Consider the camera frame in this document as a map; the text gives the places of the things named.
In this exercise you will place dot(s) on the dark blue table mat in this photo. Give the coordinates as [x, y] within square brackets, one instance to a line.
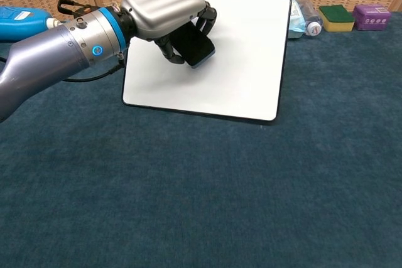
[201, 186]

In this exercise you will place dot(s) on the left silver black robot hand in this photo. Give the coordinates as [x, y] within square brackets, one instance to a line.
[160, 7]

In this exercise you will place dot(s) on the black eraser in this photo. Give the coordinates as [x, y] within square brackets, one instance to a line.
[198, 48]

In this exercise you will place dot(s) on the clear plastic water bottle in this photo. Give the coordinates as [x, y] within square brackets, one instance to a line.
[311, 20]

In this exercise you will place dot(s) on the purple small box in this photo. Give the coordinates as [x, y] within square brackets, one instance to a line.
[372, 17]

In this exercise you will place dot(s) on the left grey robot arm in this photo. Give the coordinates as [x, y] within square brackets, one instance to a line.
[47, 57]

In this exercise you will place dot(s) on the blue white wipes pack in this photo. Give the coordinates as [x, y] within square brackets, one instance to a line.
[296, 23]

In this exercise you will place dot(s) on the white board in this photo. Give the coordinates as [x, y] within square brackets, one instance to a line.
[238, 70]

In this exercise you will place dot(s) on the green yellow sponge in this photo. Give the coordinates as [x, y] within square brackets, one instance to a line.
[336, 18]

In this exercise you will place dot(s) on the blue detergent bottle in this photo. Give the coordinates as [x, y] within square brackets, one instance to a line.
[22, 23]

